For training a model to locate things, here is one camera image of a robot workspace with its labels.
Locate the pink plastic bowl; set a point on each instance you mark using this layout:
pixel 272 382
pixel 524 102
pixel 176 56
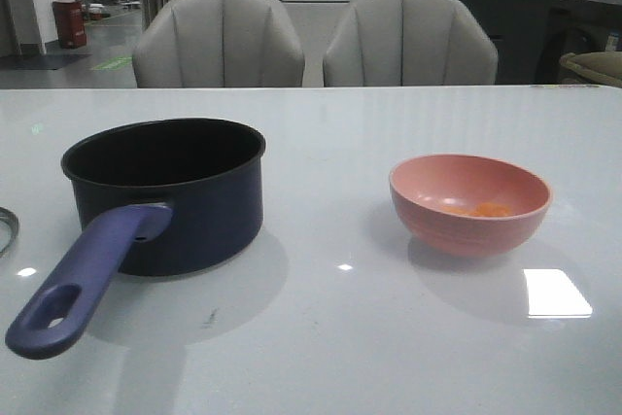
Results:
pixel 421 186

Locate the dark blue saucepan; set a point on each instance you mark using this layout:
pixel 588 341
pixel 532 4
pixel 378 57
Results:
pixel 154 198

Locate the orange ham slices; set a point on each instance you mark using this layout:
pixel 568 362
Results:
pixel 483 210

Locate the glass lid blue knob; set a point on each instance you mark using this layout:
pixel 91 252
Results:
pixel 9 230

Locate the right grey upholstered chair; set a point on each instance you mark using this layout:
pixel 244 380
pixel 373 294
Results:
pixel 409 43

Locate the grey upholstered chair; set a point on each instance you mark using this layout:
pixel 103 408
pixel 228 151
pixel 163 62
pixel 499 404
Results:
pixel 219 43
pixel 409 43

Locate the left grey upholstered chair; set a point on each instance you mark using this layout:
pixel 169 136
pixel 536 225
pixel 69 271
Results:
pixel 219 43

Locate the dark counter with white top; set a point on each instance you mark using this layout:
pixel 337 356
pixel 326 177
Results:
pixel 510 7

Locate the red trash bin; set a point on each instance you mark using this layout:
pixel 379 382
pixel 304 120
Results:
pixel 69 23

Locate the beige cushion seat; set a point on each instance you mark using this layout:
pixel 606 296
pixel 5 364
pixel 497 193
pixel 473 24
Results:
pixel 592 68

